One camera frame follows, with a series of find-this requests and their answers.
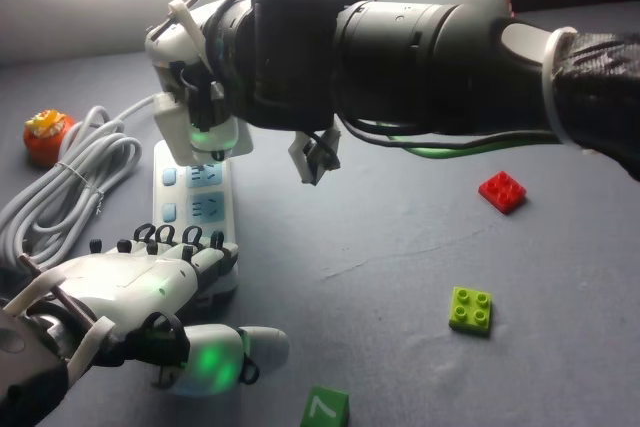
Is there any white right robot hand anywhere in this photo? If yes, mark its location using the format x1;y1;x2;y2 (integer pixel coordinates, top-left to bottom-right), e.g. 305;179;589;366
143;1;241;163

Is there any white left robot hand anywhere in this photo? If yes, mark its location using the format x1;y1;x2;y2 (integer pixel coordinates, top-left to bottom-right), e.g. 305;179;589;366
49;223;291;398

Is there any white charger adapter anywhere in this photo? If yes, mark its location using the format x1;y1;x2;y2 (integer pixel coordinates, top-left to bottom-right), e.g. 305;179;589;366
152;93;255;167

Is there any white power strip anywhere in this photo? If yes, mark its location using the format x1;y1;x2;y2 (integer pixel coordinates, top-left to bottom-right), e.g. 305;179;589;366
151;139;241;308

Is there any green cube with number seven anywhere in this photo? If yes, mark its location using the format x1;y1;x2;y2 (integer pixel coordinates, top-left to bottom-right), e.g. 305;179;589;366
299;385;351;427

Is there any grey table cloth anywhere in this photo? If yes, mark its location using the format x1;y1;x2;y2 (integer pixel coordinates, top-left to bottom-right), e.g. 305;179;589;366
0;0;640;427

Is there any large lime studded block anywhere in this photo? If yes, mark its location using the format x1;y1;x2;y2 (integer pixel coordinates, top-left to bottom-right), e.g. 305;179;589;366
447;285;495;339

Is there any red studded block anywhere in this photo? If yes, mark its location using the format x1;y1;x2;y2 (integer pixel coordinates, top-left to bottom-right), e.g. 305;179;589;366
477;171;529;217

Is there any grey coiled power cable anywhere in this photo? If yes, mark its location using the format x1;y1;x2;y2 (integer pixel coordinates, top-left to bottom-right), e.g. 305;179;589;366
0;94;166;273

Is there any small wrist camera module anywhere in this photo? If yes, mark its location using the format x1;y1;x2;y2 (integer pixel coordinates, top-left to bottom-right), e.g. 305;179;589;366
287;126;344;188

